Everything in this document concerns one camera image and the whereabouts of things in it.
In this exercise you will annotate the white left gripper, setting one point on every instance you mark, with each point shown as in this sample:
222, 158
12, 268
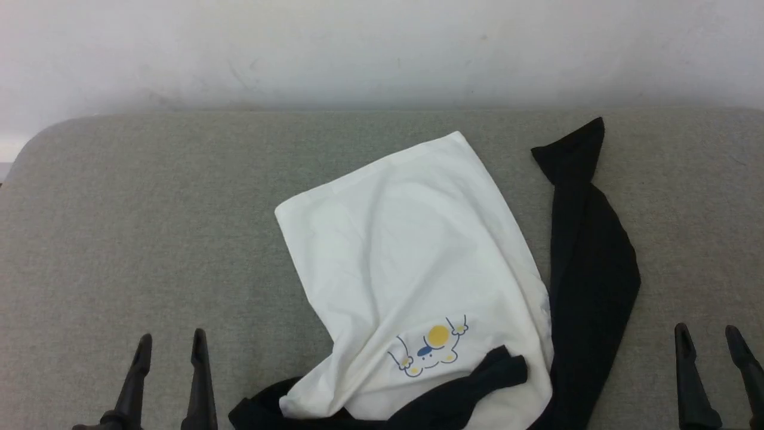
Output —
107, 421

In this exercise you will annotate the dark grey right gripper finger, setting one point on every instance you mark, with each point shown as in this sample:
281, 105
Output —
749, 370
692, 382

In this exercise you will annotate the black and white t-shirt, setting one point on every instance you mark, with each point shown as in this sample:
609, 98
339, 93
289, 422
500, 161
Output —
418, 251

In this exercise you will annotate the grey fabric sofa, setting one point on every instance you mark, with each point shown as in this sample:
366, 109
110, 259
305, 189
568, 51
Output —
149, 239

